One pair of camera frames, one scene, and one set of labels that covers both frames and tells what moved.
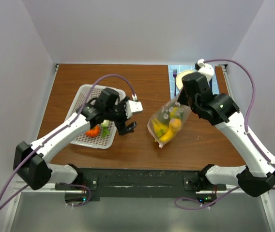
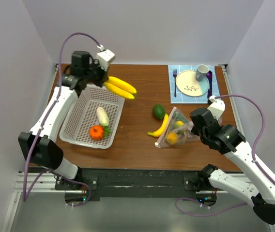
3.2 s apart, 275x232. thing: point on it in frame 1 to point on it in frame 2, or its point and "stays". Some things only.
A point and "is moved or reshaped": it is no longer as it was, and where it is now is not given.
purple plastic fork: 175,73 stays
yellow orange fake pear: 175,124 to 172,138
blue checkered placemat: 174,70 stays
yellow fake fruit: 169,135 to 159,133
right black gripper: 182,99 to 194,131
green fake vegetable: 164,117 to 159,111
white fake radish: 105,132 stays
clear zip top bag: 168,122 to 176,131
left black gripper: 121,125 to 104,74
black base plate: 142,182 stays
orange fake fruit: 94,132 is moved or reshaped
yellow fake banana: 157,126 to 120,87
